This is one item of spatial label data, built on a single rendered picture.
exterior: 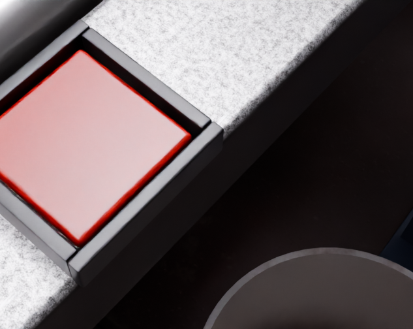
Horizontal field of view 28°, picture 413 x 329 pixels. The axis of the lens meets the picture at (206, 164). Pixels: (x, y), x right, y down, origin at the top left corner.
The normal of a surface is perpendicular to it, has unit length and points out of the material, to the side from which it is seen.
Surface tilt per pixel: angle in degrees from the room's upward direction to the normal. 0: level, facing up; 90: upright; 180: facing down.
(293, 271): 87
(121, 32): 0
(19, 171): 0
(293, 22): 0
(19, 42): 58
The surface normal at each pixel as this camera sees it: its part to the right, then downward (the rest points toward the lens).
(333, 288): -0.10, 0.85
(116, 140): 0.03, -0.47
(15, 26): 0.51, 0.03
